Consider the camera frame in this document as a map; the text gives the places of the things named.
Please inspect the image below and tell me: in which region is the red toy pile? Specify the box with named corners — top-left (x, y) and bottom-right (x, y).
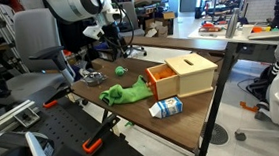
top-left (197, 20), bottom-right (225, 35)

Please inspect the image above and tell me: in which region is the light wooden box with slot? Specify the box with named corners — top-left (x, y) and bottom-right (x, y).
top-left (164, 51), bottom-right (221, 100)

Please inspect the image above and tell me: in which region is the blue white milk carton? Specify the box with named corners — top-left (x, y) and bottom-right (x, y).
top-left (147, 96), bottom-right (185, 120)

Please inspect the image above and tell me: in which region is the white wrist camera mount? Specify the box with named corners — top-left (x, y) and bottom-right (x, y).
top-left (82, 23), bottom-right (106, 40)

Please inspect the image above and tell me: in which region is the round metal clamp fixture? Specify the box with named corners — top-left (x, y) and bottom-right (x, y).
top-left (79, 70), bottom-right (109, 89)

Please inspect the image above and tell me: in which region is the steel thermos bottle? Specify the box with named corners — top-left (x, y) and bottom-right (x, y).
top-left (223, 8), bottom-right (243, 39)

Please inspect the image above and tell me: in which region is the grey flat tray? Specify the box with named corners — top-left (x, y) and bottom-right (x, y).
top-left (247, 29), bottom-right (279, 41)

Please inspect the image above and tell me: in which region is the white paper cup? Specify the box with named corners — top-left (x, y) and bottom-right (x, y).
top-left (241, 23), bottom-right (257, 39)

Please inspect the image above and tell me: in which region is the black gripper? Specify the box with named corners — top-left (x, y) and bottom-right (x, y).
top-left (102, 21), bottom-right (129, 61)

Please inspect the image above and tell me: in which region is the aluminium bracket plate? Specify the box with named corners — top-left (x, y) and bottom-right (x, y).
top-left (12, 105), bottom-right (42, 130)

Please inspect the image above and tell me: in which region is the black perforated mounting board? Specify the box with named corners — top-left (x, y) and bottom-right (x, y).
top-left (24, 86), bottom-right (157, 156)

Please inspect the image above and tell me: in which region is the orange plastic floor piece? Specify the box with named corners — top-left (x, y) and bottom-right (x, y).
top-left (240, 99), bottom-right (261, 114)

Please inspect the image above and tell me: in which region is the green microfibre cloth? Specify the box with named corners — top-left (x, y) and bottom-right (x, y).
top-left (96, 74), bottom-right (154, 108)

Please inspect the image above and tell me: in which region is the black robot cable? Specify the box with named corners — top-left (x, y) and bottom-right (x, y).
top-left (107, 0), bottom-right (138, 59)

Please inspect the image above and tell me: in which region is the round floor drain cover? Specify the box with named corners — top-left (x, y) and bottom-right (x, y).
top-left (207, 121), bottom-right (231, 147)

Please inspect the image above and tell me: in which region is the cardboard boxes stack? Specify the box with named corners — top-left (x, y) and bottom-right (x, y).
top-left (143, 10), bottom-right (177, 39)

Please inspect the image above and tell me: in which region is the aluminium extrusion rail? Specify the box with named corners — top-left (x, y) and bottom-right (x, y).
top-left (0, 98), bottom-right (38, 131)

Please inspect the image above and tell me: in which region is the red lid wooden box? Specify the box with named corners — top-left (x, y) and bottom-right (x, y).
top-left (145, 63), bottom-right (181, 102)

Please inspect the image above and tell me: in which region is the black clamp with orange handle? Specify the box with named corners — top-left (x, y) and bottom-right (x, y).
top-left (41, 85), bottom-right (75, 110)
top-left (79, 113), bottom-right (124, 156)

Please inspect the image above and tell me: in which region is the grey office chair with armrest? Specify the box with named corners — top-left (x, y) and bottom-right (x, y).
top-left (0, 5), bottom-right (79, 107)

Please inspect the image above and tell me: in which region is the grey swivel chair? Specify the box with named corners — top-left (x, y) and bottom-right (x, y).
top-left (117, 1), bottom-right (148, 58)

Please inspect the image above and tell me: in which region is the orange bowl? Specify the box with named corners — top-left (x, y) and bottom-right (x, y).
top-left (252, 25), bottom-right (264, 34)

